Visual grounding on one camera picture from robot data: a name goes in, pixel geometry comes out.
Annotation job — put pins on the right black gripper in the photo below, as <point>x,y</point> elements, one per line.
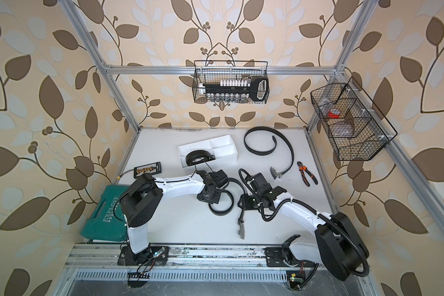
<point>247,205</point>

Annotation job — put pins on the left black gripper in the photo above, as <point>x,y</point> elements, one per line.
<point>215,201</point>

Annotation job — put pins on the black belt front loop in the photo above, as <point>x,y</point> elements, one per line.
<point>198,157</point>

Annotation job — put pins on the white divided storage tray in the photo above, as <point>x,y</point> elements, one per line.
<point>222,148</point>

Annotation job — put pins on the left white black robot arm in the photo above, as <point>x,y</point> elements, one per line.
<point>140,201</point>

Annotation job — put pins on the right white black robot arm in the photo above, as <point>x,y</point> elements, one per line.
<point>339,246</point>

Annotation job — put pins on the orange black pliers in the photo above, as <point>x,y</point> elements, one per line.
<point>304,173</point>

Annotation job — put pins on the black bit holder box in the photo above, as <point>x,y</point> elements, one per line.
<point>153,168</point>

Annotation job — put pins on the red item in basket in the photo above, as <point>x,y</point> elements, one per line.
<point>334,113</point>

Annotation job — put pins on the green plastic tool case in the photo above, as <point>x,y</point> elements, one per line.
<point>107,222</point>

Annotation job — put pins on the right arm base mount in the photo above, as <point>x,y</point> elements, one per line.
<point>283,257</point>

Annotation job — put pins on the black socket set rail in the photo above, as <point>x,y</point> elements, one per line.
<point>251,88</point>

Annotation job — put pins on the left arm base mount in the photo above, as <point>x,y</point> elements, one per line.
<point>153,254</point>

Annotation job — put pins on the back wire basket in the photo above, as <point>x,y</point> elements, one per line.
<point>210,71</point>

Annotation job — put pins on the wire basket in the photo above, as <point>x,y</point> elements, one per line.
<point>210,71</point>
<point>362,130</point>

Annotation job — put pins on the right wire basket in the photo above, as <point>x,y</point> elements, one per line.
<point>362,130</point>

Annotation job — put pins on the aluminium front rail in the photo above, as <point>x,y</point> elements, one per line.
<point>175,256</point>

